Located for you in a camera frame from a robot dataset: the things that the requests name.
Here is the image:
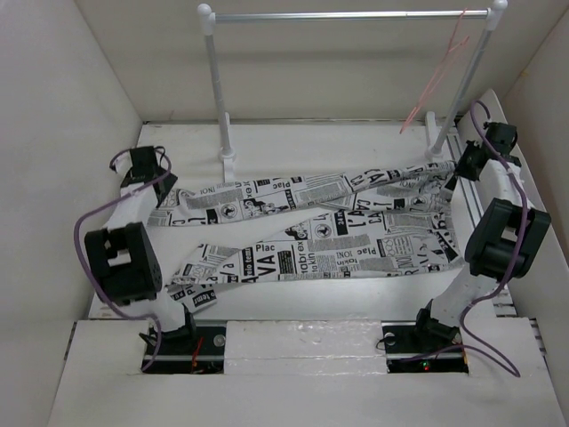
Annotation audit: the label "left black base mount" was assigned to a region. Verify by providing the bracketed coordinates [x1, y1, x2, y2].
[140, 320, 228, 375]

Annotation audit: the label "pink wire hanger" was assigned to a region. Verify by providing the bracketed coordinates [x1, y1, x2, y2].
[399, 8, 469, 134]

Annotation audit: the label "newspaper print trousers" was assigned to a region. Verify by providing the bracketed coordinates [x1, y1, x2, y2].
[148, 161, 463, 312]

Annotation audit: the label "white garment rack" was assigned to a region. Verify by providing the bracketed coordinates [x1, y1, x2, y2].
[196, 1, 508, 182]

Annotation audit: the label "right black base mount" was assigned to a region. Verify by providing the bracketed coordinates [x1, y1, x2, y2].
[375, 304, 469, 374]

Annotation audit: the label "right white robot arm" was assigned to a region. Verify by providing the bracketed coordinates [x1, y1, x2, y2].
[411, 122, 551, 350]

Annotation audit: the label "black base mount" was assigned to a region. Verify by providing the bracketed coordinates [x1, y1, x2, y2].
[375, 304, 469, 374]
[140, 320, 228, 375]

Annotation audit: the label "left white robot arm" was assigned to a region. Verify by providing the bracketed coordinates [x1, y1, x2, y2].
[83, 146, 198, 353]

